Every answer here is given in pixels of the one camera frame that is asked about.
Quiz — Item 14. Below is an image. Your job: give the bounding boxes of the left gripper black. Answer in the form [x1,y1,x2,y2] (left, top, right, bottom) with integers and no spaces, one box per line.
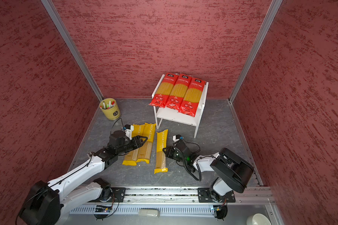
[117,135,148,155]

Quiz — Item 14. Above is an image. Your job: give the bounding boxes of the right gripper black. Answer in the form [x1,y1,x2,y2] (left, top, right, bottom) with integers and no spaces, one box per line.
[161,146,187,164]

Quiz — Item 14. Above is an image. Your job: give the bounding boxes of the yellow pasta package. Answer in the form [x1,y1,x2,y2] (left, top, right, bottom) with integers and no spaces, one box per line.
[136,123,156,164]
[154,129,168,174]
[122,124,145,166]

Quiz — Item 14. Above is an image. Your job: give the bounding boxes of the red pasta package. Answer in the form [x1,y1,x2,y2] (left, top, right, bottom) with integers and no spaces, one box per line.
[149,73,179,108]
[178,78,206,117]
[165,74,192,110]

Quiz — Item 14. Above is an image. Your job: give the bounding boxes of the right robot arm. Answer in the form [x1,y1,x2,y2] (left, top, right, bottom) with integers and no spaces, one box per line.
[162,140,254,203]

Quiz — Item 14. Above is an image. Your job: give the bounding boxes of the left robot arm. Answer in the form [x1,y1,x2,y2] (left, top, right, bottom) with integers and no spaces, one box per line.
[17,130,148,225]

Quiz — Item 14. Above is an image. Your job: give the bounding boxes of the white two-tier shelf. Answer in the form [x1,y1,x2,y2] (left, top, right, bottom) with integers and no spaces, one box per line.
[153,82,208,138]

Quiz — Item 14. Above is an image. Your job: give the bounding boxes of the yellow pen holder cup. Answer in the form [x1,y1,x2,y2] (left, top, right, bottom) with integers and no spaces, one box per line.
[99,98,121,121]

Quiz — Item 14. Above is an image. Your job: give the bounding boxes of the small white remote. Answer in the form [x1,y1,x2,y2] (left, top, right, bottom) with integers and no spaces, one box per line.
[138,209,160,217]

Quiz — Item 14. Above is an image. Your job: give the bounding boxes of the white bowl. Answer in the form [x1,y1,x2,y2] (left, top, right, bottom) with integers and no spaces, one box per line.
[246,213,271,225]

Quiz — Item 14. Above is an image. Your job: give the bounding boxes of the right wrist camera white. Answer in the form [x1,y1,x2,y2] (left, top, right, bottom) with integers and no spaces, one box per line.
[172,135,184,142]

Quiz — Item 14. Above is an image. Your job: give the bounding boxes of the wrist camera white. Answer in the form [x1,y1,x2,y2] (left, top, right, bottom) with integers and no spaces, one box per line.
[123,124,134,140]
[172,135,184,142]

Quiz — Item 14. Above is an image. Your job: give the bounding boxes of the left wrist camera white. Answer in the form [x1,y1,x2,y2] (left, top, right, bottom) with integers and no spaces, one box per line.
[123,124,134,140]

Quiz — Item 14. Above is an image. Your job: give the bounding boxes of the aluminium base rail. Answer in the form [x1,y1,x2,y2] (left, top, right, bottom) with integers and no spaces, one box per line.
[111,186,276,205]

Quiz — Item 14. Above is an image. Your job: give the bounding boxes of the white cable duct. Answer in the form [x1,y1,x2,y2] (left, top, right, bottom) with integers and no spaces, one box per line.
[70,204,216,217]

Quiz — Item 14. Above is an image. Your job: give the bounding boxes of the left aluminium corner post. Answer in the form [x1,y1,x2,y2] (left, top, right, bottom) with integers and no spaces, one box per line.
[41,0,104,101]

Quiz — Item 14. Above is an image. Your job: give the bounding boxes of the aluminium corner post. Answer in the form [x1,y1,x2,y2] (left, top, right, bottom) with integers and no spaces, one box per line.
[41,0,104,101]
[229,0,283,105]

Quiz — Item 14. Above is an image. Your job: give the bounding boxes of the right aluminium corner post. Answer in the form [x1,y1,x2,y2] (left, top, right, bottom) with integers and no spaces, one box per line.
[229,0,283,105]

